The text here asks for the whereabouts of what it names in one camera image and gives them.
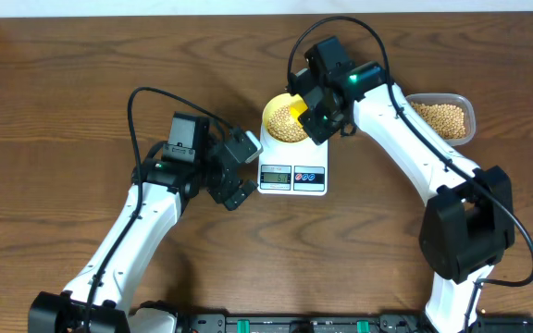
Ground yellow measuring scoop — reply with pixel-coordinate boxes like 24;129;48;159
289;94;308;128

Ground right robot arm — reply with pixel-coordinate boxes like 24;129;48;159
291;37;514;332

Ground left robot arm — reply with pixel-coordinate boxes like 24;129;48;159
28;127;262;332

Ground pale yellow bowl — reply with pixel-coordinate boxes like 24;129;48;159
262;93;308;144

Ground soybeans in bowl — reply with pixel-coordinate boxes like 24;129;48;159
266;105;307;143

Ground white digital kitchen scale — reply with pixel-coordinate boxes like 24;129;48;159
257;125;328;196

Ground soybeans in container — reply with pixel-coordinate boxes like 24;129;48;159
411;103;465;140

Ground clear plastic container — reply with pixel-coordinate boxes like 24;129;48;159
406;93;477;146

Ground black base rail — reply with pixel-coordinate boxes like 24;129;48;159
127;312;533;333

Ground left black cable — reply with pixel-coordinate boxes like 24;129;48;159
81;86;235;333

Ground black cable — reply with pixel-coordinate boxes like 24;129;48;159
81;86;235;333
285;15;533;333

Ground right black cable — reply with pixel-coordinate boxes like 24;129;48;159
285;15;533;333

